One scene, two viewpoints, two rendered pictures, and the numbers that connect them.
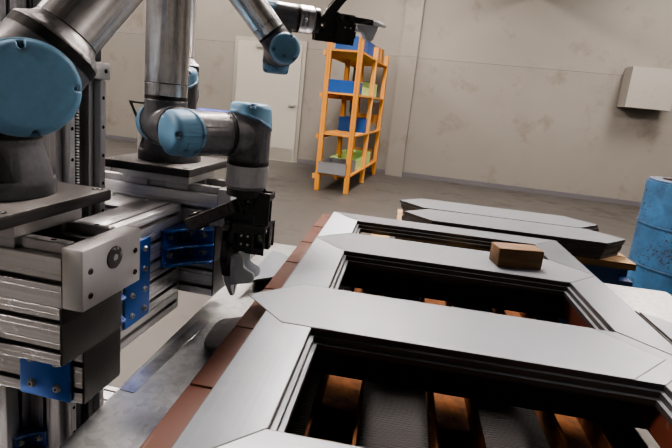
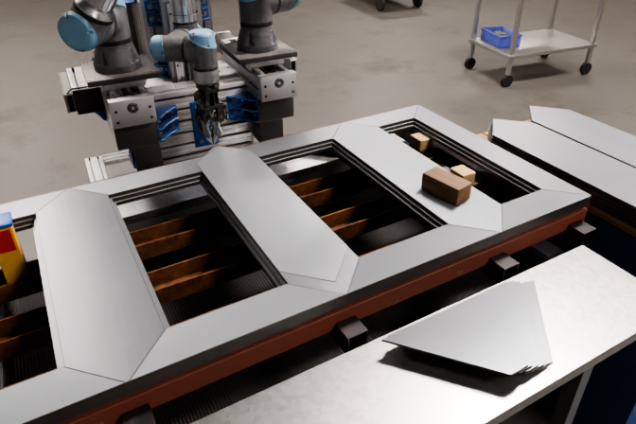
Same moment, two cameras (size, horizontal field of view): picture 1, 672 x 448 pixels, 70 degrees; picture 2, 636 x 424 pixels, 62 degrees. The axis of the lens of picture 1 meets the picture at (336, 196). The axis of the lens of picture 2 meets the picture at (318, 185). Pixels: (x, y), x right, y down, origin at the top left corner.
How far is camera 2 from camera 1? 1.35 m
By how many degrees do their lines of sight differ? 53
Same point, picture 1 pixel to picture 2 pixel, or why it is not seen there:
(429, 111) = not seen: outside the picture
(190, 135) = (154, 51)
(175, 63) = (176, 3)
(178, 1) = not seen: outside the picture
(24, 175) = (112, 62)
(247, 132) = (188, 50)
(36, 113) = (79, 43)
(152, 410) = not seen: hidden behind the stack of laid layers
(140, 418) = not seen: hidden behind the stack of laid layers
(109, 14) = not seen: outside the picture
